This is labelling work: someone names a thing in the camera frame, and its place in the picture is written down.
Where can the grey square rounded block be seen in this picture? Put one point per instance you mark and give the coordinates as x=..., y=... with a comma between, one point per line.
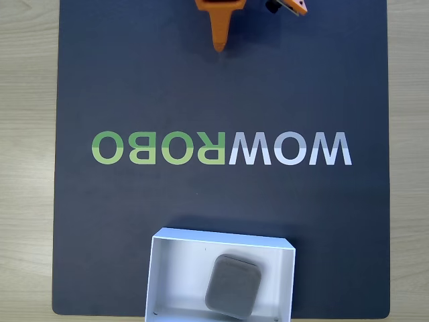
x=233, y=286

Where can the dark mat with WOWROBO print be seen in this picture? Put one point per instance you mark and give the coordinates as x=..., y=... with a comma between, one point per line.
x=268, y=84

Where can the white open cardboard box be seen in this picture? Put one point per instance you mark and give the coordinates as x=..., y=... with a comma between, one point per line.
x=177, y=275

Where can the orange-framed wrist camera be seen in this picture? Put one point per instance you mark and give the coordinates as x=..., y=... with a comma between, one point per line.
x=295, y=6

